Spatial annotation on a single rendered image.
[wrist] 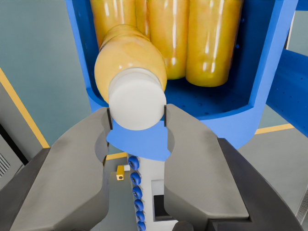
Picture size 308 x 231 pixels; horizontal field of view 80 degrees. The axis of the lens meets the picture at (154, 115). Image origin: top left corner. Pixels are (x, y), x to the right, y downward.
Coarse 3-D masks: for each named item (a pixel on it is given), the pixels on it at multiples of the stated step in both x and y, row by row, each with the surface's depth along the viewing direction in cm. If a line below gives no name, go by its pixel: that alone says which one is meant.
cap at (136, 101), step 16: (128, 80) 12; (144, 80) 12; (112, 96) 12; (128, 96) 12; (144, 96) 12; (160, 96) 12; (112, 112) 12; (128, 112) 12; (144, 112) 13; (160, 112) 13; (128, 128) 13; (144, 128) 13
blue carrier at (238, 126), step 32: (256, 0) 29; (288, 0) 16; (256, 32) 30; (256, 64) 30; (96, 96) 25; (192, 96) 36; (224, 96) 36; (256, 96) 21; (160, 128) 20; (224, 128) 21; (256, 128) 26; (160, 160) 23
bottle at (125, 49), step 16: (112, 32) 21; (128, 32) 19; (112, 48) 15; (128, 48) 14; (144, 48) 15; (96, 64) 16; (112, 64) 14; (128, 64) 14; (144, 64) 14; (160, 64) 15; (96, 80) 16; (112, 80) 13; (160, 80) 15
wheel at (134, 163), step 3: (132, 156) 59; (129, 159) 59; (132, 159) 58; (135, 159) 58; (129, 162) 60; (132, 162) 57; (135, 162) 57; (138, 162) 58; (132, 165) 59; (135, 165) 57; (138, 165) 58; (132, 168) 59; (135, 168) 58
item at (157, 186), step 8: (152, 184) 68; (160, 184) 68; (152, 192) 65; (160, 192) 65; (152, 200) 62; (160, 200) 60; (160, 208) 58; (160, 216) 56; (168, 216) 56; (160, 224) 57; (168, 224) 57
